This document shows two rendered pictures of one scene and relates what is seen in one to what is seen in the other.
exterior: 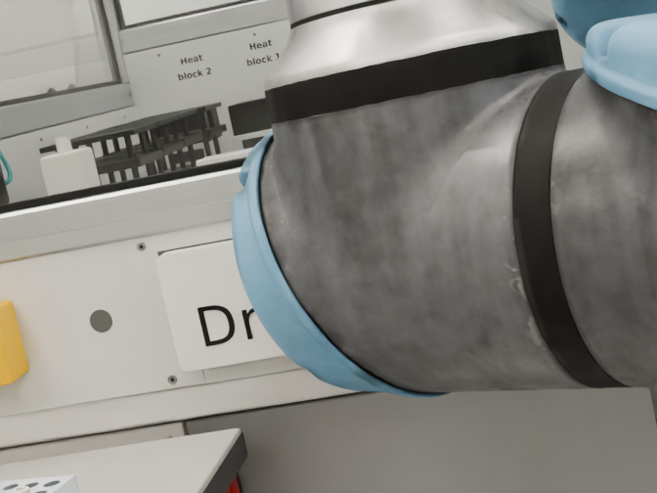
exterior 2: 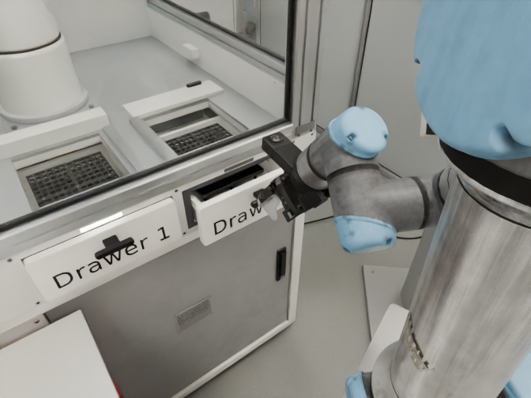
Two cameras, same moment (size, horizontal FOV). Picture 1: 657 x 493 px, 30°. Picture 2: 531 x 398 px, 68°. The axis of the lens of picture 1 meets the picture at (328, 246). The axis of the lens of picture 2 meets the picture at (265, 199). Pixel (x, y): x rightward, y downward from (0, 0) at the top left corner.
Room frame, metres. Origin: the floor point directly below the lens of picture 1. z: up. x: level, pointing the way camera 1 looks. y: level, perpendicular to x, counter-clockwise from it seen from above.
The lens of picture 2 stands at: (0.49, 0.19, 1.46)
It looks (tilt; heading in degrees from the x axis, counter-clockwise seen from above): 41 degrees down; 313
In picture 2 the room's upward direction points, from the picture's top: straight up
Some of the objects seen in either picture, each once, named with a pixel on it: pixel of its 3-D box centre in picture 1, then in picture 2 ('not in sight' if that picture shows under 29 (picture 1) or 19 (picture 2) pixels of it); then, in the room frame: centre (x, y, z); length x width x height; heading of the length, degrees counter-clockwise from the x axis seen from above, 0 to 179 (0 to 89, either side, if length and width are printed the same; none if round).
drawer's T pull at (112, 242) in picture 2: not in sight; (112, 244); (1.05, 0.02, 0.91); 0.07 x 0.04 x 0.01; 79
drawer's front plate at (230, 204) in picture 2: not in sight; (255, 200); (0.96, -0.29, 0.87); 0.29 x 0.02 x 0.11; 79
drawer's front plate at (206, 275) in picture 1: (323, 286); (111, 247); (1.07, 0.01, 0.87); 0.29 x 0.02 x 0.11; 79
